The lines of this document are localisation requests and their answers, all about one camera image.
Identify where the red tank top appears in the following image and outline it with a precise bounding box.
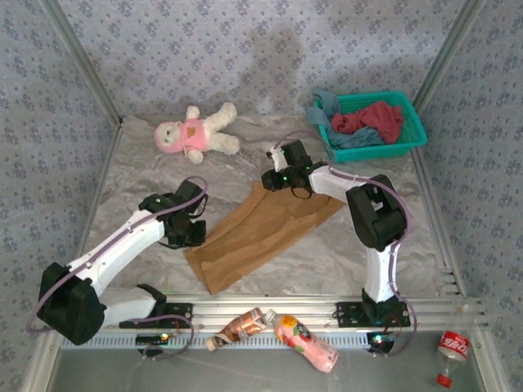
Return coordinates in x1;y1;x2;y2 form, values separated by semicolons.
329;101;405;145

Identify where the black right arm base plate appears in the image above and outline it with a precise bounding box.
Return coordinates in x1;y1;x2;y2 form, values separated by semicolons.
334;301;412;327

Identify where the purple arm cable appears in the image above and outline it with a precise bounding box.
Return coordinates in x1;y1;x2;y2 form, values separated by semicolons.
271;129;420;359
25;175;209;363

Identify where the empty cola bottle red cap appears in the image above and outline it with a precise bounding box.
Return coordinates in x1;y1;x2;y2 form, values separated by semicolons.
436;329;472;388

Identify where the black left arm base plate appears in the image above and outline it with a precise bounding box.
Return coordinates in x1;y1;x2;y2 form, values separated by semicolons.
118;301;194;329

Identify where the aluminium frame post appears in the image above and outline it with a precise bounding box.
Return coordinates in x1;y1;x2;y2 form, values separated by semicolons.
410;0;489;109
38;0;126;127

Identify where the brown tank top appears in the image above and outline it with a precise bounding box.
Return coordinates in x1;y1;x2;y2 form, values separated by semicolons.
182;179;346;296

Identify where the small circuit board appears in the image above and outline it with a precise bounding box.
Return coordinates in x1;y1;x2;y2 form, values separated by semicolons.
366;331;396;353
135;332;171;346

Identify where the aluminium mounting rail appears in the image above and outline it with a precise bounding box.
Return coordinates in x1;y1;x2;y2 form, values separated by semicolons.
42;285;489;332

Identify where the aluminium frame leg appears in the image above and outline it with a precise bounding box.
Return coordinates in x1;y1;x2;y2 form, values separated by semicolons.
469;331;510;392
20;331;62;392

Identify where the pink drink bottle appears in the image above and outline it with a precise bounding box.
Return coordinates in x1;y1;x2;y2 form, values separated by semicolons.
265;309;340;373

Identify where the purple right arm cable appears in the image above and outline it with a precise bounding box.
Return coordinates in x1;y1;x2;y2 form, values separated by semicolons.
271;129;420;359

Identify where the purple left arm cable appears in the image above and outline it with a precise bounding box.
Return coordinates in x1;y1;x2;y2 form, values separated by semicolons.
25;175;209;363

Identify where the white teddy bear pink hoodie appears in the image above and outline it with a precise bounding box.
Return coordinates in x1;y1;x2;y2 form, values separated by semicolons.
154;101;241;165

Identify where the teal plastic basket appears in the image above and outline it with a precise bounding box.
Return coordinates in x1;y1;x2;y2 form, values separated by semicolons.
317;91;429;163

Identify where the brown drink bottle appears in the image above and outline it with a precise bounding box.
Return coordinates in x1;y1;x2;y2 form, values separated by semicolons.
205;306;269;352

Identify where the blue tank top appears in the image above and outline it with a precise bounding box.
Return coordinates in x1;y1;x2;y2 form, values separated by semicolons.
305;88;385;150

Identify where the grey slotted cable duct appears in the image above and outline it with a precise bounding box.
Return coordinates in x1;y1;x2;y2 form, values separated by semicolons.
93;331;371;351

